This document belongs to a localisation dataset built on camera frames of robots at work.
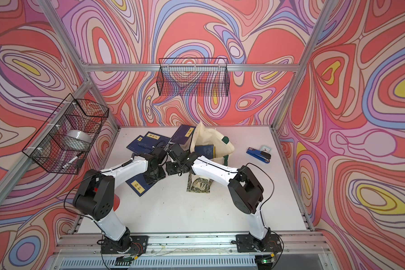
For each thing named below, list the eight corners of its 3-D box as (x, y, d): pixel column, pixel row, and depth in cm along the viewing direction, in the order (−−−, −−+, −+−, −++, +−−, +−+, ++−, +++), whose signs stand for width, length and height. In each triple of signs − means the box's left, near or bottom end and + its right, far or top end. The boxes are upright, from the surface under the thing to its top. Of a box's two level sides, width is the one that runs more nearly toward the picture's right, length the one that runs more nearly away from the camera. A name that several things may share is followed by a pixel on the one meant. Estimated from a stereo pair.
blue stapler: (245, 154, 106) (246, 151, 104) (247, 149, 109) (248, 146, 107) (268, 163, 102) (270, 160, 99) (270, 157, 105) (272, 154, 102)
